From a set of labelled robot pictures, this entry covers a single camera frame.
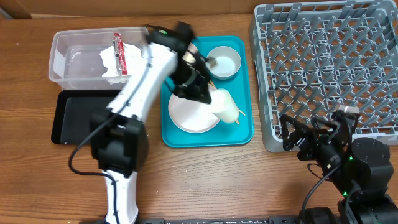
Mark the black tray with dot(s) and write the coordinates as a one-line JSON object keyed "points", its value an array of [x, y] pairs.
{"points": [[73, 112]]}

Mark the grey dishwasher rack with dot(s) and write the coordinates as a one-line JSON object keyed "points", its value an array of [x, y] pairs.
{"points": [[311, 57]]}

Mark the white napkin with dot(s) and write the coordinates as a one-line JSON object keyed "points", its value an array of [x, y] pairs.
{"points": [[135, 63]]}

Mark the teal plastic tray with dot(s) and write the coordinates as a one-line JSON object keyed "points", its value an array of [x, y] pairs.
{"points": [[222, 134]]}

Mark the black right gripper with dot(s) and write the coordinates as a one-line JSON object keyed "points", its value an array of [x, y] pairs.
{"points": [[316, 139]]}

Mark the white round plate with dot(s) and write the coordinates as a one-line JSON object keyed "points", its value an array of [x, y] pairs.
{"points": [[191, 116]]}

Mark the clear plastic bin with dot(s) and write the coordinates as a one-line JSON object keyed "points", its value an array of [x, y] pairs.
{"points": [[75, 61]]}

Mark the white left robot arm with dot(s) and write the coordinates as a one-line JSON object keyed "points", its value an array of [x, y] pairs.
{"points": [[119, 140]]}

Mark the wooden chopstick upper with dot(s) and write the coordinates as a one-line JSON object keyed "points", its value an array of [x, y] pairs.
{"points": [[211, 82]]}

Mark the pink bowl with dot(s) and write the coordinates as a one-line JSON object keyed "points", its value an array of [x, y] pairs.
{"points": [[189, 54]]}

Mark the black rail at table edge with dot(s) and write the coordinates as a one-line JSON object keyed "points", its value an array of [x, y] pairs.
{"points": [[289, 219]]}

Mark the grey-green bowl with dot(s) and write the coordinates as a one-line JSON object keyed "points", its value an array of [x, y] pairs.
{"points": [[228, 62]]}

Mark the red snack wrapper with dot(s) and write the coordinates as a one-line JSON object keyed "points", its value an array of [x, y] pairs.
{"points": [[119, 54]]}

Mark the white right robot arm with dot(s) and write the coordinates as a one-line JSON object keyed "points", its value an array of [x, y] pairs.
{"points": [[359, 168]]}

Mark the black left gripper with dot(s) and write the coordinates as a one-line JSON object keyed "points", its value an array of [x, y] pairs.
{"points": [[195, 93]]}

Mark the white paper cup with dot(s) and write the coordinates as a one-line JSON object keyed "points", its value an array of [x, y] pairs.
{"points": [[223, 106]]}

